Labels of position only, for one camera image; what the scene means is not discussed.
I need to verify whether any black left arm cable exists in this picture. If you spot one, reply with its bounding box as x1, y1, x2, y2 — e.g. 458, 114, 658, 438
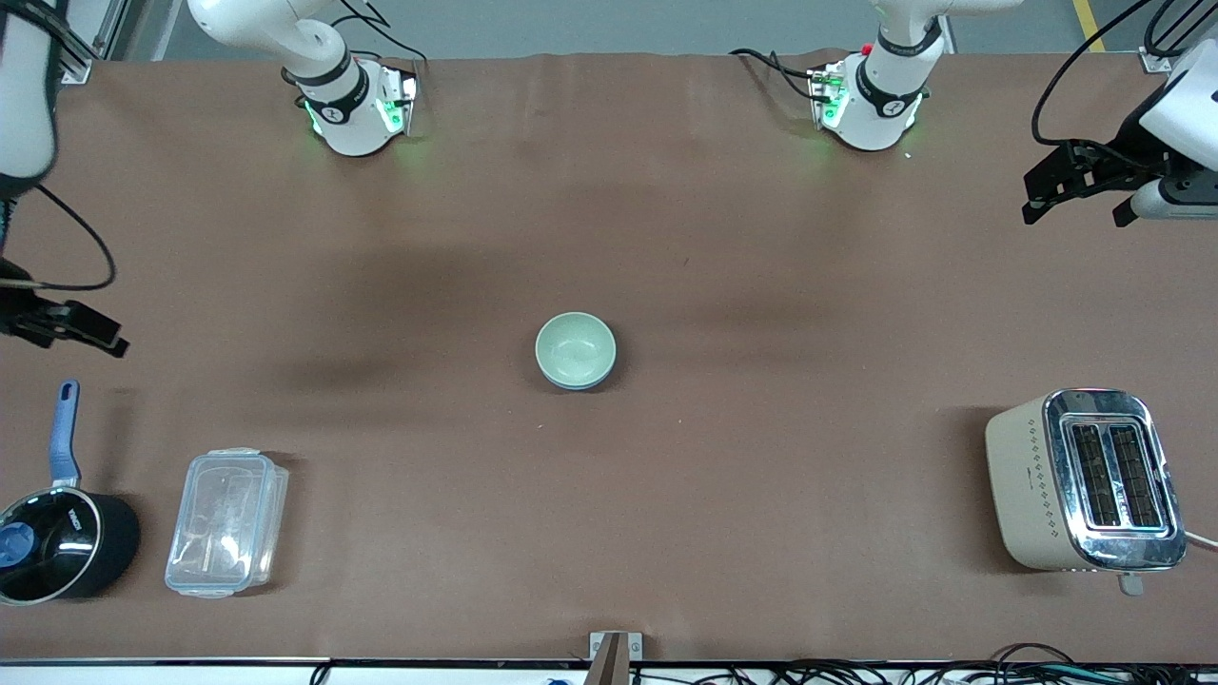
1031, 0, 1218, 153

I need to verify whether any blue bowl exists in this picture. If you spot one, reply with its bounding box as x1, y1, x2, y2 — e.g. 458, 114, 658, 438
542, 367, 616, 393

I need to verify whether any brown table mat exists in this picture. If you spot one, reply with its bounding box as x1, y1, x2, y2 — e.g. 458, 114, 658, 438
0, 52, 1218, 663

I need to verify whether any aluminium frame profile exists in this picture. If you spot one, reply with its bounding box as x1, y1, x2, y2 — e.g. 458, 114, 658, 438
1140, 38, 1190, 74
52, 0, 129, 84

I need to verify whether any beige chrome toaster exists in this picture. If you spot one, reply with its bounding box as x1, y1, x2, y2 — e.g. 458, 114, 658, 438
985, 388, 1189, 597

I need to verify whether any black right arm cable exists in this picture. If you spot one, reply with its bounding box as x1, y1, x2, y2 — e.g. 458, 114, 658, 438
0, 184, 118, 292

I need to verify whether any black saucepan blue handle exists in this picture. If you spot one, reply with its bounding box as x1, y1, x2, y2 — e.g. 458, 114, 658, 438
0, 381, 142, 607

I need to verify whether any glass lid blue knob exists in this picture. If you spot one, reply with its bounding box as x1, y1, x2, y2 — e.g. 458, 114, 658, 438
0, 488, 102, 605

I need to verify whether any black looped cable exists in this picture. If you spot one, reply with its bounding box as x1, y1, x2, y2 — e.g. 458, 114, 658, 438
990, 643, 1078, 669

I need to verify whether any clear plastic food container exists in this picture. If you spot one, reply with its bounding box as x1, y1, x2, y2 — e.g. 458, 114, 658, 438
165, 448, 290, 599

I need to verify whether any black left base cable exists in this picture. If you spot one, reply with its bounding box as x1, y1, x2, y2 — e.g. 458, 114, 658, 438
730, 48, 819, 102

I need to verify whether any green bowl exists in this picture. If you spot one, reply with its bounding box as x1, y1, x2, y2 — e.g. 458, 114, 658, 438
535, 312, 618, 388

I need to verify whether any right arm base metal bracket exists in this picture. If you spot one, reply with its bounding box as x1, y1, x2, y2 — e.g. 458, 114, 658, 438
376, 71, 421, 136

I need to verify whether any metal plate with brown post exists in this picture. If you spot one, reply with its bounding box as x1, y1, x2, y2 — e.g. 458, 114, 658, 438
588, 631, 644, 685

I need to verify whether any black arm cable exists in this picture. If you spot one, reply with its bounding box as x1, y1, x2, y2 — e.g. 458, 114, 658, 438
0, 184, 118, 292
1031, 0, 1218, 153

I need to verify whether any green cable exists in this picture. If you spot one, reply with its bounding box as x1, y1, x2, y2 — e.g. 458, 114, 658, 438
1004, 663, 1154, 683

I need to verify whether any left arm base metal bracket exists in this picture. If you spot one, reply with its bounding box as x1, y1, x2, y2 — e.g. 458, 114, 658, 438
808, 63, 851, 130

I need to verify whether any black tangled cable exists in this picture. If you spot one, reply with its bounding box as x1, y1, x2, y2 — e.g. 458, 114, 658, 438
761, 658, 957, 685

